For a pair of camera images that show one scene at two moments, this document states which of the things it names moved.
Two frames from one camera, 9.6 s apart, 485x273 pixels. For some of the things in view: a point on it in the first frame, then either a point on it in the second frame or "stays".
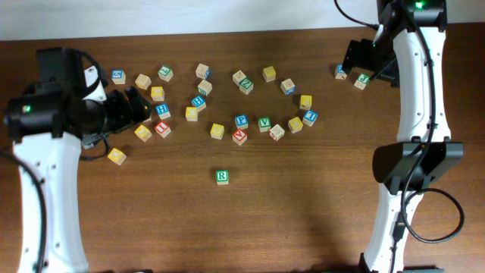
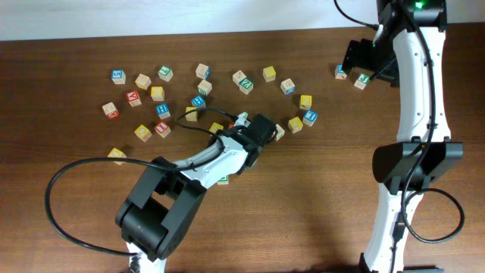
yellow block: x=117 y=156 stays
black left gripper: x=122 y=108 to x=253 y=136
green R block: x=222 y=177 stays
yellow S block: x=217 y=131 stays
